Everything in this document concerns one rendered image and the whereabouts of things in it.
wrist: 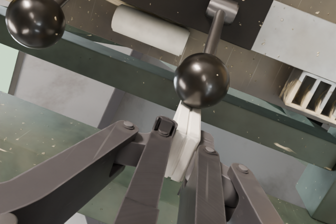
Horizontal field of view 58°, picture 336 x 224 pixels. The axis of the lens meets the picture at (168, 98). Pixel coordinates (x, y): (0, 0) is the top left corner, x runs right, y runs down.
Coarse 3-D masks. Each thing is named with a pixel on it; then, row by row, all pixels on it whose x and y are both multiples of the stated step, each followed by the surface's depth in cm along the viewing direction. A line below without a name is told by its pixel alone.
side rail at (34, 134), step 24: (0, 96) 43; (0, 120) 38; (24, 120) 40; (48, 120) 42; (72, 120) 44; (0, 144) 35; (24, 144) 35; (48, 144) 37; (72, 144) 38; (0, 168) 36; (24, 168) 35; (120, 192) 35; (168, 192) 36; (96, 216) 36; (168, 216) 35; (288, 216) 41
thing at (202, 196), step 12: (204, 156) 15; (216, 156) 16; (204, 168) 14; (216, 168) 14; (192, 180) 14; (204, 180) 13; (216, 180) 13; (180, 192) 16; (192, 192) 13; (204, 192) 12; (216, 192) 13; (180, 204) 14; (192, 204) 12; (204, 204) 11; (216, 204) 12; (180, 216) 13; (192, 216) 11; (204, 216) 11; (216, 216) 11
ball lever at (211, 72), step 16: (224, 0) 27; (208, 16) 28; (224, 16) 26; (208, 48) 22; (192, 64) 19; (208, 64) 19; (224, 64) 20; (176, 80) 20; (192, 80) 19; (208, 80) 19; (224, 80) 19; (192, 96) 19; (208, 96) 19
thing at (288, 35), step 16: (272, 16) 28; (288, 16) 28; (304, 16) 28; (272, 32) 29; (288, 32) 29; (304, 32) 29; (320, 32) 28; (256, 48) 29; (272, 48) 29; (288, 48) 29; (304, 48) 29; (320, 48) 29; (288, 64) 30; (304, 64) 29; (320, 64) 29
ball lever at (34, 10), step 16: (16, 0) 19; (32, 0) 19; (48, 0) 20; (64, 0) 23; (16, 16) 19; (32, 16) 19; (48, 16) 19; (64, 16) 21; (16, 32) 19; (32, 32) 19; (48, 32) 20
